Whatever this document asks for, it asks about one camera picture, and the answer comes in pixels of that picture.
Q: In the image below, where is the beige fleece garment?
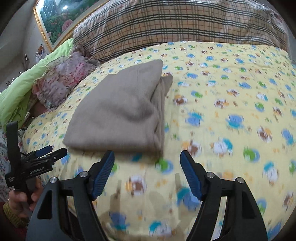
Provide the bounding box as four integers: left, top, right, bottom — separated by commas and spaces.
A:
63, 59, 173, 155

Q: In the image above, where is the left sleeve forearm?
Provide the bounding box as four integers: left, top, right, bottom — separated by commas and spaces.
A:
1, 202, 29, 241

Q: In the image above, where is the left hand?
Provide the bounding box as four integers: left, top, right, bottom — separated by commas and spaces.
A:
8, 178, 43, 220

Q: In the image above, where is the green quilt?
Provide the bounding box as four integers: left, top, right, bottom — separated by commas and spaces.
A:
1, 38, 73, 130

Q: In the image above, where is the floral ruffled pillow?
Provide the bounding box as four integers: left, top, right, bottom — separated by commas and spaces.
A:
32, 45, 100, 109

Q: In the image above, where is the yellow bear print quilt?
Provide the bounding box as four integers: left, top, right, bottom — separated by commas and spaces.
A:
23, 42, 295, 240

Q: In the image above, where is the gold framed painting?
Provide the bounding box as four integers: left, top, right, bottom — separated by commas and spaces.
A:
33, 0, 107, 52

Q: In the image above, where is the plaid checked blanket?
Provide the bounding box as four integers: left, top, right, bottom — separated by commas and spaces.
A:
73, 1, 290, 62

